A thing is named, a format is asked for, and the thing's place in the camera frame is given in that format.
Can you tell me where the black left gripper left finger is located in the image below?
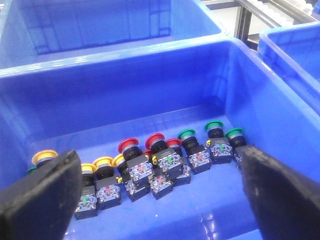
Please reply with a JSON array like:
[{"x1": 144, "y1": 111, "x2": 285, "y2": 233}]
[{"x1": 0, "y1": 150, "x2": 82, "y2": 240}]

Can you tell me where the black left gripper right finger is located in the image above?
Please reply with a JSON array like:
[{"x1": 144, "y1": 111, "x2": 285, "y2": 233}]
[{"x1": 241, "y1": 146, "x2": 320, "y2": 240}]

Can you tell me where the yellow push button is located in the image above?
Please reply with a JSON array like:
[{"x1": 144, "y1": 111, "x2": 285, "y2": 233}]
[
  {"x1": 111, "y1": 153, "x2": 151, "y2": 203},
  {"x1": 31, "y1": 149, "x2": 59, "y2": 168},
  {"x1": 74, "y1": 163, "x2": 98, "y2": 220},
  {"x1": 93, "y1": 156, "x2": 122, "y2": 210}
]

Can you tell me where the yellow push button leftmost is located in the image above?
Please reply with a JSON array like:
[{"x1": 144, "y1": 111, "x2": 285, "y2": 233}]
[{"x1": 31, "y1": 149, "x2": 59, "y2": 168}]

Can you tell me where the green push button far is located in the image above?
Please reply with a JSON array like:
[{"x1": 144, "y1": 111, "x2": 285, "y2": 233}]
[{"x1": 225, "y1": 127, "x2": 254, "y2": 171}]

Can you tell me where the green push button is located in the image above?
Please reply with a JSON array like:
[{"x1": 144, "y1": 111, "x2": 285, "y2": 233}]
[
  {"x1": 204, "y1": 120, "x2": 233, "y2": 165},
  {"x1": 225, "y1": 127, "x2": 254, "y2": 171},
  {"x1": 177, "y1": 128, "x2": 212, "y2": 175}
]

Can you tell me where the green push button middle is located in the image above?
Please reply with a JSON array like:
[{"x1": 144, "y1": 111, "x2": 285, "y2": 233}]
[{"x1": 204, "y1": 120, "x2": 233, "y2": 165}]

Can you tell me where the green push button near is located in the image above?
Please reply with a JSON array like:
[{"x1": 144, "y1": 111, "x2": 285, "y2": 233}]
[{"x1": 177, "y1": 128, "x2": 212, "y2": 175}]

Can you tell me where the red push button rear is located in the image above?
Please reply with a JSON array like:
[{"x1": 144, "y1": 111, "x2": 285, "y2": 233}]
[{"x1": 166, "y1": 138, "x2": 192, "y2": 187}]

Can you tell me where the red push button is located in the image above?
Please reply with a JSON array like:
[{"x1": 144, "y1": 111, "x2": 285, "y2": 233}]
[
  {"x1": 166, "y1": 138, "x2": 192, "y2": 187},
  {"x1": 145, "y1": 132, "x2": 182, "y2": 180},
  {"x1": 118, "y1": 137, "x2": 155, "y2": 188}
]

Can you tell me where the red push button upper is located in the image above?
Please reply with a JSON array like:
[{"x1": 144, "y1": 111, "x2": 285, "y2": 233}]
[{"x1": 118, "y1": 137, "x2": 155, "y2": 188}]

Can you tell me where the left blue plastic crate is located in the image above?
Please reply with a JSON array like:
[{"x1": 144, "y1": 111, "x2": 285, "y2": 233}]
[{"x1": 0, "y1": 38, "x2": 320, "y2": 240}]

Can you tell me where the blue plastic crate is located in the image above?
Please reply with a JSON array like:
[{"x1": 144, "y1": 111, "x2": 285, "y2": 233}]
[
  {"x1": 0, "y1": 38, "x2": 320, "y2": 240},
  {"x1": 257, "y1": 22, "x2": 320, "y2": 112}
]

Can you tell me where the red push button lower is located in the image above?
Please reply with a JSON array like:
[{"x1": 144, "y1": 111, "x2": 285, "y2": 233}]
[{"x1": 145, "y1": 132, "x2": 182, "y2": 180}]

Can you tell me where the right blue plastic crate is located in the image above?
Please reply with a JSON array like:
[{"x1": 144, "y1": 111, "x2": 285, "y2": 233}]
[{"x1": 257, "y1": 22, "x2": 320, "y2": 112}]

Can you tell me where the far left blue crate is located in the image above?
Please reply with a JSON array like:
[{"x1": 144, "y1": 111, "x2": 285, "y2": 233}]
[{"x1": 0, "y1": 0, "x2": 226, "y2": 69}]

